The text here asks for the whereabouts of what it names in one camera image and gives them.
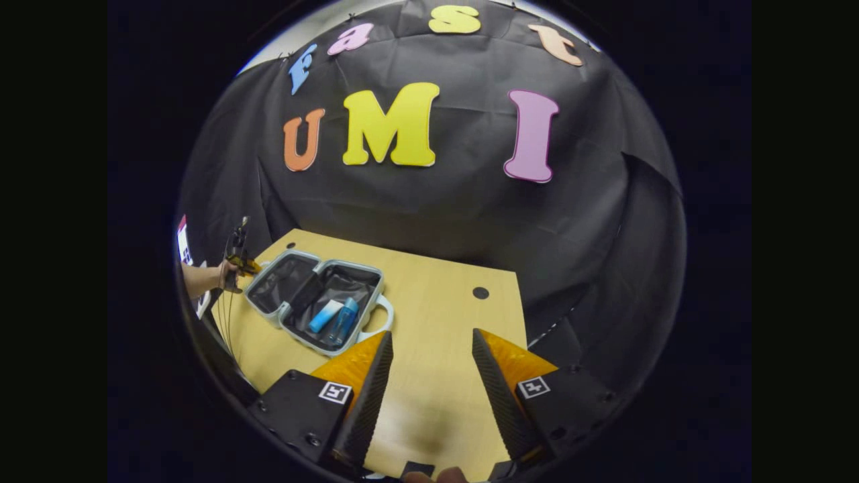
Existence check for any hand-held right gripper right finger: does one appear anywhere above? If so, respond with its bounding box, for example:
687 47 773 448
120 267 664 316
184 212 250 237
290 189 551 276
472 327 618 470

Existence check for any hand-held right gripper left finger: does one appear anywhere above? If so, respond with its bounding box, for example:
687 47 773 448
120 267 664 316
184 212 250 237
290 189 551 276
248 330 395 478

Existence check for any light blue small suitcase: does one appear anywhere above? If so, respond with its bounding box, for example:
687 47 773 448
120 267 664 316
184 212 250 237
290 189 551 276
243 250 395 358

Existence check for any blue skin care bottle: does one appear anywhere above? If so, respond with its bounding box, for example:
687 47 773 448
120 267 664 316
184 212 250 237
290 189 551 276
327 297 360 346

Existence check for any white and red sign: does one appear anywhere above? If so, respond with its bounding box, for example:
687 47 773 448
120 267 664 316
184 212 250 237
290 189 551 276
177 215 195 266

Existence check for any black backdrop cloth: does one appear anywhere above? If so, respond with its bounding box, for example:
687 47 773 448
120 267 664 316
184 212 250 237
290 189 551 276
176 0 687 417

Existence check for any thin black cable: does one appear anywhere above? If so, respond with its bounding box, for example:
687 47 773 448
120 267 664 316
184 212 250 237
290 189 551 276
223 290 238 358

